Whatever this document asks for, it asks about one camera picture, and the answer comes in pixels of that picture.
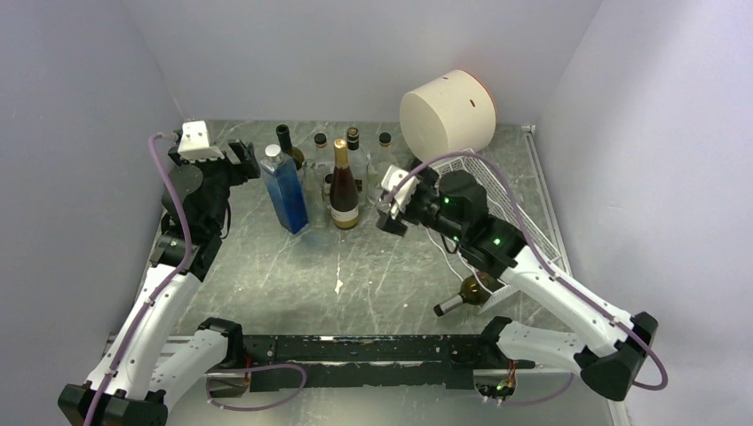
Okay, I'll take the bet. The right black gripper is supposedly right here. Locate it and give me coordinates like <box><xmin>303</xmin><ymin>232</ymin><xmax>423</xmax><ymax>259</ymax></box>
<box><xmin>376</xmin><ymin>157</ymin><xmax>466</xmax><ymax>244</ymax></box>

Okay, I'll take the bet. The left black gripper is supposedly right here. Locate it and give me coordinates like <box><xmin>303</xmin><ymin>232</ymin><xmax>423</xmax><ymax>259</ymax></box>
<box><xmin>169</xmin><ymin>138</ymin><xmax>258</xmax><ymax>231</ymax></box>

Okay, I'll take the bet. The blue plastic tray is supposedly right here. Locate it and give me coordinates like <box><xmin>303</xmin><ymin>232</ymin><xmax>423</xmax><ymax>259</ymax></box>
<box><xmin>260</xmin><ymin>144</ymin><xmax>308</xmax><ymax>234</ymax></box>

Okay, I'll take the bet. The green wine bottle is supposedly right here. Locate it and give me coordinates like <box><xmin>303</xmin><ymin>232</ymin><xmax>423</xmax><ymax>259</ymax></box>
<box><xmin>275</xmin><ymin>124</ymin><xmax>305</xmax><ymax>170</ymax></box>

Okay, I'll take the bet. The clear flask bottle black cap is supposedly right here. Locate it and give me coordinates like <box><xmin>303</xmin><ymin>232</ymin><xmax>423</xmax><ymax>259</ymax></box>
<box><xmin>368</xmin><ymin>132</ymin><xmax>392</xmax><ymax>205</ymax></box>

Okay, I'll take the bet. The dark bottle black cap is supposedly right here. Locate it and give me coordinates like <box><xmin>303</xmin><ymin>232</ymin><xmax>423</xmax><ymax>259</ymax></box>
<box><xmin>345</xmin><ymin>127</ymin><xmax>369</xmax><ymax>206</ymax></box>

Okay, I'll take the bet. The red wine bottle gold cap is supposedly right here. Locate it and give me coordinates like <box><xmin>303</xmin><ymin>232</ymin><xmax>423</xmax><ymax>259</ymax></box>
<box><xmin>329</xmin><ymin>138</ymin><xmax>359</xmax><ymax>230</ymax></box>

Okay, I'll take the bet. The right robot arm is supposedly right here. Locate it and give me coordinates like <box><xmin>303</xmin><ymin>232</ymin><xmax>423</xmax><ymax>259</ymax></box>
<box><xmin>377</xmin><ymin>166</ymin><xmax>658</xmax><ymax>401</ymax></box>

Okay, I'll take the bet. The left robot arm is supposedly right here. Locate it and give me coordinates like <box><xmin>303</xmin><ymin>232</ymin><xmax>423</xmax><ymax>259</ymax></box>
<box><xmin>58</xmin><ymin>132</ymin><xmax>260</xmax><ymax>425</ymax></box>

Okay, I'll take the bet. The cream cylindrical container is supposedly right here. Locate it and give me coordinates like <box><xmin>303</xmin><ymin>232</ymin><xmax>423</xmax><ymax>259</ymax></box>
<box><xmin>399</xmin><ymin>69</ymin><xmax>497</xmax><ymax>162</ymax></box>

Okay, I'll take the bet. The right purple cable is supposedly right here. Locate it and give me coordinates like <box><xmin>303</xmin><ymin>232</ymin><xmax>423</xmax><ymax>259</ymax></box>
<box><xmin>382</xmin><ymin>151</ymin><xmax>670</xmax><ymax>391</ymax></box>

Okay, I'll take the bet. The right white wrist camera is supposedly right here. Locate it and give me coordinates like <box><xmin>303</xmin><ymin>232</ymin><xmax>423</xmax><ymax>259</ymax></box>
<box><xmin>380</xmin><ymin>165</ymin><xmax>419</xmax><ymax>219</ymax></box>

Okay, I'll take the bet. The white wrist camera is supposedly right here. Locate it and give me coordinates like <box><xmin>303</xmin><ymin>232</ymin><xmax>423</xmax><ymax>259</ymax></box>
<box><xmin>178</xmin><ymin>121</ymin><xmax>224</xmax><ymax>162</ymax></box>
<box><xmin>380</xmin><ymin>165</ymin><xmax>419</xmax><ymax>219</ymax></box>

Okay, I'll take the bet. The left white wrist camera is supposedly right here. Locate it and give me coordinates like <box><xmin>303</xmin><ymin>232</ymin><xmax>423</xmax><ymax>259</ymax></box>
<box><xmin>178</xmin><ymin>121</ymin><xmax>224</xmax><ymax>162</ymax></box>

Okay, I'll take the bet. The white wire wine rack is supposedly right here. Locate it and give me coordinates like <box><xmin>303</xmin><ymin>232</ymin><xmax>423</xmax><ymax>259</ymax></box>
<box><xmin>423</xmin><ymin>147</ymin><xmax>562</xmax><ymax>316</ymax></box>

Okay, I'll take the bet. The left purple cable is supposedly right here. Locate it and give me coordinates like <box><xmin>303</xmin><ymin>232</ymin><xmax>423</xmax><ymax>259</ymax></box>
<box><xmin>82</xmin><ymin>133</ymin><xmax>196</xmax><ymax>426</ymax></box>

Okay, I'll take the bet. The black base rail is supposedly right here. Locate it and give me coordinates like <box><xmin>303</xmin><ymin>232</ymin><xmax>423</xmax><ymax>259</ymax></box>
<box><xmin>208</xmin><ymin>335</ymin><xmax>535</xmax><ymax>398</ymax></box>

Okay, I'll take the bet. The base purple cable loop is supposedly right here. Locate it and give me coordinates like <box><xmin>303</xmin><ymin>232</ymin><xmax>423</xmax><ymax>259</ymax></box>
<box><xmin>204</xmin><ymin>364</ymin><xmax>307</xmax><ymax>413</ymax></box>

